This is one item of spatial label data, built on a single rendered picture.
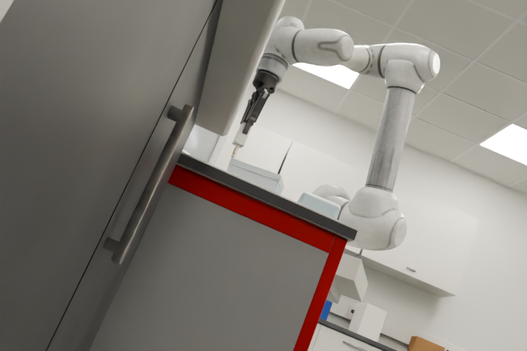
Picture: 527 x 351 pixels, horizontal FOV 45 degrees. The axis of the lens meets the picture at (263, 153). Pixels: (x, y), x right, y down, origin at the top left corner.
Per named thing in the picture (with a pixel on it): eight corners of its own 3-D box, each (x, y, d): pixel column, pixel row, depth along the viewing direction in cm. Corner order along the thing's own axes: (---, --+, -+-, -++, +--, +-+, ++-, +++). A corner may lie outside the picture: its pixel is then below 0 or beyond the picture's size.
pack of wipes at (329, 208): (289, 218, 160) (296, 202, 162) (325, 233, 160) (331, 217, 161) (296, 206, 146) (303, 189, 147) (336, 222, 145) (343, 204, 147)
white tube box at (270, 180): (276, 205, 153) (284, 186, 155) (273, 195, 145) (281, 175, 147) (227, 188, 156) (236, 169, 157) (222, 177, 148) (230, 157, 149)
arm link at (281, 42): (252, 51, 198) (287, 52, 190) (271, 10, 203) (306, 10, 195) (270, 70, 206) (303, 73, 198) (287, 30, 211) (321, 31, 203)
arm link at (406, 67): (351, 247, 238) (406, 260, 225) (330, 240, 226) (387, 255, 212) (397, 52, 248) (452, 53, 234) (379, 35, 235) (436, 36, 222)
